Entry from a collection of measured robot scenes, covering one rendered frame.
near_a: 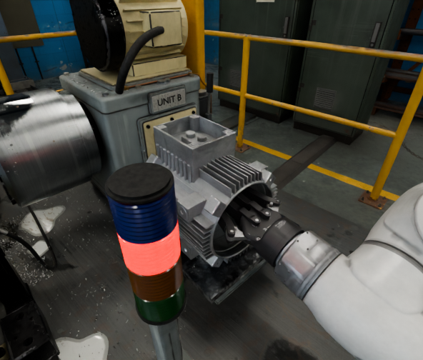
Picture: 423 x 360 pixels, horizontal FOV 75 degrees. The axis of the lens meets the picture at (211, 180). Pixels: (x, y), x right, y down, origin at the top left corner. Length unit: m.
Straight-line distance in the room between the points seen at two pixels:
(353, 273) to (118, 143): 0.56
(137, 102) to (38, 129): 0.22
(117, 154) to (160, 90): 0.19
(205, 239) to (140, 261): 0.19
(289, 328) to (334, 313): 0.25
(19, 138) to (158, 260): 0.47
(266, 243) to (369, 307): 0.15
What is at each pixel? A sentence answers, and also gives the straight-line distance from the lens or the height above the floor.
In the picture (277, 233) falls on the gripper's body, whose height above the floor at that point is 1.06.
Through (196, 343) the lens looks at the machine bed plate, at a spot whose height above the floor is 0.80.
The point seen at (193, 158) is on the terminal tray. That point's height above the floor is 1.13.
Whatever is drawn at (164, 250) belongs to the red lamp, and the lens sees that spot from 0.28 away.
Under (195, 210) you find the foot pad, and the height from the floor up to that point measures 1.06.
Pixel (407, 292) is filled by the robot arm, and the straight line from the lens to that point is 0.42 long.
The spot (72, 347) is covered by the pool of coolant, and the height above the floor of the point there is 0.80.
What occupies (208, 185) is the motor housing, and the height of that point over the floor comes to 1.08.
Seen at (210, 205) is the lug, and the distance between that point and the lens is 0.42.
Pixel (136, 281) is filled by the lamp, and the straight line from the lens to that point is 0.32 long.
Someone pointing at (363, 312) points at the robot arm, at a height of 1.04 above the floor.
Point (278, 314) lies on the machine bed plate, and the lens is 0.65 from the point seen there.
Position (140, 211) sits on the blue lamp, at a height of 1.20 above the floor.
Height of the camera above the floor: 1.36
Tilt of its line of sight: 35 degrees down
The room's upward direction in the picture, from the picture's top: straight up
